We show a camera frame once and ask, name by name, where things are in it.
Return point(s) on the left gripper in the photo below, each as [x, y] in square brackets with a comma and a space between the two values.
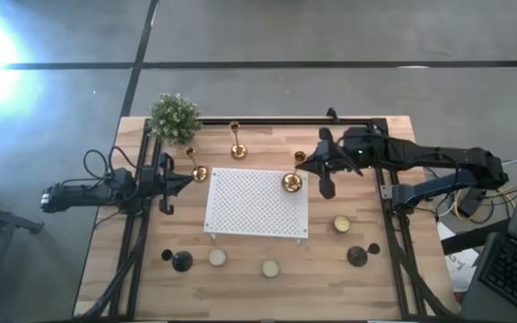
[166, 188]

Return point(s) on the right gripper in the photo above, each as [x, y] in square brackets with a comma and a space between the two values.
[357, 150]

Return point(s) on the gold candlestick holder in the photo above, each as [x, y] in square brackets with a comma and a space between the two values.
[292, 183]
[200, 173]
[239, 151]

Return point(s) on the yellow wax candle tin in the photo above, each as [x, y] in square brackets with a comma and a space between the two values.
[342, 224]

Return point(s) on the black candlestick holder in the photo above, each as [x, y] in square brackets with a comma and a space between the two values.
[182, 261]
[357, 256]

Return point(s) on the orange floral candle tin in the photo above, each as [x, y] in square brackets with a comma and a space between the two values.
[217, 257]

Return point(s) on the blue-green floral candle tin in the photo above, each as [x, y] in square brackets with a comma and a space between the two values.
[270, 268]

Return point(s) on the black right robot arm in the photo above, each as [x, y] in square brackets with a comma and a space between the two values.
[442, 157]

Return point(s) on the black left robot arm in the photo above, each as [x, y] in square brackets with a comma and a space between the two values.
[83, 195]

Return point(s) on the green potted plant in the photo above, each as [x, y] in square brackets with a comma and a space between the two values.
[174, 119]

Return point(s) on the white perforated shelf riser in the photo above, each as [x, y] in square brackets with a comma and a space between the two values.
[249, 202]

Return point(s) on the black power adapter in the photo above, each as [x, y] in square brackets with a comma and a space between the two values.
[471, 202]

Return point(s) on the dark chair base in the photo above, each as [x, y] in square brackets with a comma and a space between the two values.
[16, 223]

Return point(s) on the black stand bar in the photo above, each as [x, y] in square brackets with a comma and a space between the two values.
[469, 240]

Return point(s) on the white paper sheet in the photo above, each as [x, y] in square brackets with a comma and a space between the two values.
[458, 264]

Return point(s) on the black aluminium table frame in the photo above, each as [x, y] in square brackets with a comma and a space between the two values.
[285, 121]

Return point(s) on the grey metal bracket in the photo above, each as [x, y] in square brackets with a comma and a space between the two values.
[386, 192]

